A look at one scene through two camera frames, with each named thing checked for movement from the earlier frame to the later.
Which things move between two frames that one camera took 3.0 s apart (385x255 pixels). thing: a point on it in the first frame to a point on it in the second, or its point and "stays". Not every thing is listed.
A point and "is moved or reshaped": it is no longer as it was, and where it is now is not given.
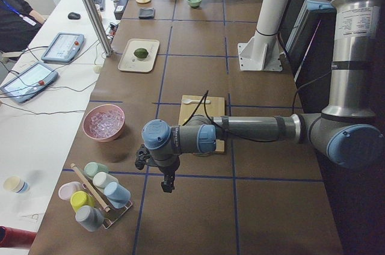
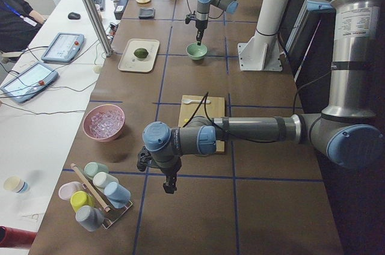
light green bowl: x=195 y=1 is moved or reshaped
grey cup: x=90 y=218 stays
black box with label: x=121 y=8 stays
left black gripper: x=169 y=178 stays
